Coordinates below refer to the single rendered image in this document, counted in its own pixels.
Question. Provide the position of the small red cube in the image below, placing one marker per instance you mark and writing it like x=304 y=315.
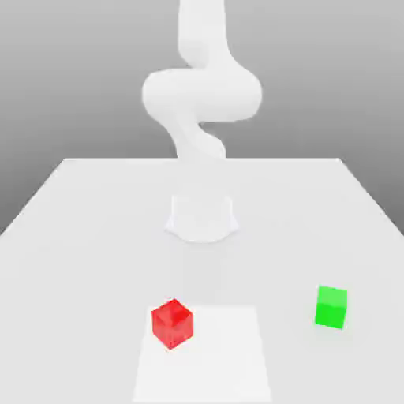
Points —
x=172 y=325

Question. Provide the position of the small green cube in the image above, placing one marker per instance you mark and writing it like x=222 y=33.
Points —
x=330 y=307

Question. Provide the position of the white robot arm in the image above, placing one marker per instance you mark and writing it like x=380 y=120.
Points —
x=202 y=94

